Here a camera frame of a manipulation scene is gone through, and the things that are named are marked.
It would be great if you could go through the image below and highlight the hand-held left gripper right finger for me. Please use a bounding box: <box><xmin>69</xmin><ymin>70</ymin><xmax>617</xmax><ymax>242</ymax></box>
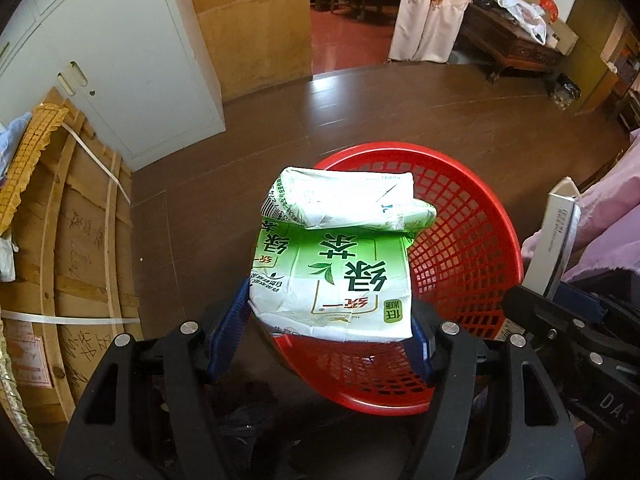
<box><xmin>407</xmin><ymin>300</ymin><xmax>586</xmax><ymax>480</ymax></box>

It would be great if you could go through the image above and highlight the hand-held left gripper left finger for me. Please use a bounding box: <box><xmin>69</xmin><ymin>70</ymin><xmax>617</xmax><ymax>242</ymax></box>
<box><xmin>55</xmin><ymin>272</ymin><xmax>252</xmax><ymax>480</ymax></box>

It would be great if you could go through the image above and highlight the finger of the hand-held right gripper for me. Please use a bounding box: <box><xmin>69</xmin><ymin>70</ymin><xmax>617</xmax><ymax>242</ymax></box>
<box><xmin>560</xmin><ymin>272</ymin><xmax>640</xmax><ymax>323</ymax></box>
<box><xmin>501</xmin><ymin>284</ymin><xmax>567</xmax><ymax>347</ymax></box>

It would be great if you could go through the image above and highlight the grey cardboard box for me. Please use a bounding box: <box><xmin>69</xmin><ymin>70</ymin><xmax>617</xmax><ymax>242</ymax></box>
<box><xmin>520</xmin><ymin>176</ymin><xmax>583</xmax><ymax>298</ymax></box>

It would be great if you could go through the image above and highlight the red plastic basket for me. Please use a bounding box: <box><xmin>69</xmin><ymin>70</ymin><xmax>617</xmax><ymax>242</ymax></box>
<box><xmin>270</xmin><ymin>142</ymin><xmax>525</xmax><ymax>415</ymax></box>

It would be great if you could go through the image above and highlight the green tea carton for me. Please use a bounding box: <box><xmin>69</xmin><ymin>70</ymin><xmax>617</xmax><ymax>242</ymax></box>
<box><xmin>247</xmin><ymin>166</ymin><xmax>438</xmax><ymax>342</ymax></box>

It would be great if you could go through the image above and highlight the pink fuzzy cloth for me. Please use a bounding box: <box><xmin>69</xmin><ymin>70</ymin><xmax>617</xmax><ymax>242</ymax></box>
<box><xmin>562</xmin><ymin>127</ymin><xmax>640</xmax><ymax>286</ymax></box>

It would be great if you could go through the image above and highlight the wooden crate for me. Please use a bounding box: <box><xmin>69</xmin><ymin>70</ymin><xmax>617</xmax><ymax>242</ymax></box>
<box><xmin>0</xmin><ymin>87</ymin><xmax>146</xmax><ymax>426</ymax></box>

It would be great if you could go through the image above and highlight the wooden shelf cabinet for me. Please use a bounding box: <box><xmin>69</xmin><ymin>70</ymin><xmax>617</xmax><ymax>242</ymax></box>
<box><xmin>607</xmin><ymin>10</ymin><xmax>640</xmax><ymax>133</ymax></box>

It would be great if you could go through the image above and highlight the yellow fringed cloth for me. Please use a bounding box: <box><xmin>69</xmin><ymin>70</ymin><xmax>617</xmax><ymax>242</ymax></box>
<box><xmin>0</xmin><ymin>102</ymin><xmax>71</xmax><ymax>236</ymax></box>

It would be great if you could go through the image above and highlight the dark wooden sideboard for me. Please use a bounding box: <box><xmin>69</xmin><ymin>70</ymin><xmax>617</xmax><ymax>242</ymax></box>
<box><xmin>457</xmin><ymin>2</ymin><xmax>568</xmax><ymax>85</ymax></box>

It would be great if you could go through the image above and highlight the white metal cabinet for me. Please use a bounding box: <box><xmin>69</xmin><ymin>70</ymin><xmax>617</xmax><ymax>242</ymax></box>
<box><xmin>0</xmin><ymin>0</ymin><xmax>227</xmax><ymax>172</ymax></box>

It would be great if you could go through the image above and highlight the blue cloth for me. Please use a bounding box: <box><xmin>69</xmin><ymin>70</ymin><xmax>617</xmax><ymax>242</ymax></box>
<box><xmin>0</xmin><ymin>112</ymin><xmax>33</xmax><ymax>176</ymax></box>

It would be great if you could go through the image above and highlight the white crumpled plastic bag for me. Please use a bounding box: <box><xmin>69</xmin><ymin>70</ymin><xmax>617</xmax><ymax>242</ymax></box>
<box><xmin>494</xmin><ymin>0</ymin><xmax>551</xmax><ymax>43</ymax></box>

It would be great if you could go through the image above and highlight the floral curtain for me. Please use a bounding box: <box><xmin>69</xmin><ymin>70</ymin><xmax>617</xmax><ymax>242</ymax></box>
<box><xmin>387</xmin><ymin>0</ymin><xmax>485</xmax><ymax>64</ymax></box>

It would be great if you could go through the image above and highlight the white packing strap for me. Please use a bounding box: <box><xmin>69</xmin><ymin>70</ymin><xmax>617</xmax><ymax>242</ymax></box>
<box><xmin>65</xmin><ymin>122</ymin><xmax>132</xmax><ymax>206</ymax></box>
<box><xmin>0</xmin><ymin>309</ymin><xmax>142</xmax><ymax>326</ymax></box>

